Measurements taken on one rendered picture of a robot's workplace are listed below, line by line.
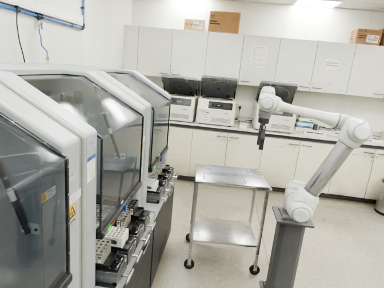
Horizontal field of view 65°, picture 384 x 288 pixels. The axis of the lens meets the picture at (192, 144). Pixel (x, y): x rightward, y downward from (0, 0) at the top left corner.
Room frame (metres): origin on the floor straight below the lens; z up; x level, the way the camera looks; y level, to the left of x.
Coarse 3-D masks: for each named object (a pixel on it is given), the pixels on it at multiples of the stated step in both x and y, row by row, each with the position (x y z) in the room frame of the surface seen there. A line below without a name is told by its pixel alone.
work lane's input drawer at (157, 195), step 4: (160, 188) 2.06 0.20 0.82; (148, 192) 2.00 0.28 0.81; (152, 192) 2.00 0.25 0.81; (156, 192) 1.99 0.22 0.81; (160, 192) 2.02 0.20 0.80; (148, 196) 1.99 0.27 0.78; (152, 196) 1.98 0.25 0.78; (156, 196) 1.98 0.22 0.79; (160, 196) 2.00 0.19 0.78; (168, 196) 2.09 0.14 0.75; (156, 200) 1.98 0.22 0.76; (160, 200) 2.01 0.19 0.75
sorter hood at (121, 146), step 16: (32, 80) 1.26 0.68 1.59; (48, 80) 1.37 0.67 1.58; (64, 80) 1.49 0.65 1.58; (80, 80) 1.64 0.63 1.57; (48, 96) 1.21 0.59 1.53; (64, 96) 1.30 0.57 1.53; (80, 96) 1.42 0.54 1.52; (96, 96) 1.55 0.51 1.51; (112, 96) 1.71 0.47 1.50; (80, 112) 1.24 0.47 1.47; (96, 112) 1.35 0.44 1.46; (112, 112) 1.47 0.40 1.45; (128, 112) 1.62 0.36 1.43; (96, 128) 1.19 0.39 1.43; (112, 128) 1.28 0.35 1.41; (128, 128) 1.45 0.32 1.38; (112, 144) 1.24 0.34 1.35; (128, 144) 1.46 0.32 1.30; (112, 160) 1.24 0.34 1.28; (128, 160) 1.47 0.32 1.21; (112, 176) 1.25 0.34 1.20; (128, 176) 1.48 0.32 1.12; (112, 192) 1.25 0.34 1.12; (128, 192) 1.49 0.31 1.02; (112, 208) 1.26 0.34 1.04
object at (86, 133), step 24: (0, 72) 1.09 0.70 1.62; (24, 72) 1.43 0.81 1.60; (48, 72) 1.62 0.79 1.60; (72, 72) 1.77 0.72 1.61; (96, 72) 1.86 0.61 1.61; (24, 96) 1.03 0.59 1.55; (120, 96) 1.74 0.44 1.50; (72, 120) 1.07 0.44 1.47; (144, 120) 1.80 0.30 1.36; (96, 144) 1.11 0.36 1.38; (144, 144) 1.83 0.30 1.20; (96, 168) 1.11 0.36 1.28; (96, 192) 1.75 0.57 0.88; (144, 264) 1.63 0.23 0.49
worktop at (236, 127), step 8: (224, 128) 4.27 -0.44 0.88; (232, 128) 4.26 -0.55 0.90; (248, 128) 4.35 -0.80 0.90; (296, 136) 4.18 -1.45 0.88; (304, 136) 4.17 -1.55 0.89; (312, 136) 4.19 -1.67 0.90; (320, 136) 4.25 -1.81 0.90; (328, 136) 4.31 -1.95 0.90; (336, 136) 4.37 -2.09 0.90; (368, 144) 4.09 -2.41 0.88; (376, 144) 4.08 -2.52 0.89
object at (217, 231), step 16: (208, 176) 2.40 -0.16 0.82; (224, 176) 2.44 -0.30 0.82; (240, 176) 2.48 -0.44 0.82; (256, 176) 2.51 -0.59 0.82; (192, 208) 2.69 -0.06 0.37; (192, 224) 2.27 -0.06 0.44; (208, 224) 2.58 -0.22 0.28; (224, 224) 2.60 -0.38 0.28; (240, 224) 2.63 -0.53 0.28; (192, 240) 2.27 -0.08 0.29; (208, 240) 2.30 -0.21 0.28; (224, 240) 2.33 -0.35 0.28; (240, 240) 2.35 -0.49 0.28; (256, 256) 2.27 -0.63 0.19; (256, 272) 2.28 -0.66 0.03
